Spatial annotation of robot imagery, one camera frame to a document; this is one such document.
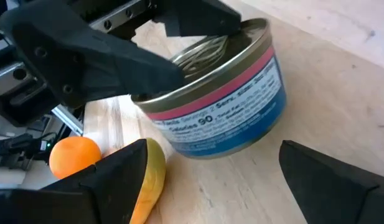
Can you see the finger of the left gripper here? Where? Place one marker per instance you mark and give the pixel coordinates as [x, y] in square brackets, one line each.
[198, 18]
[86, 62]

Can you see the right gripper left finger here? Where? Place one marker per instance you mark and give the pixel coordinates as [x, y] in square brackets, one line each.
[70, 202]

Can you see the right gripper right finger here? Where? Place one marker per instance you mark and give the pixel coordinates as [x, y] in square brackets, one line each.
[335, 193]

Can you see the toy orange fruit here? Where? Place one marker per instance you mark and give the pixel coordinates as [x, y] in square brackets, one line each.
[73, 155]

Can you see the blue label tuna can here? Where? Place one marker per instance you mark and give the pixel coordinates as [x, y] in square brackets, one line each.
[229, 102]

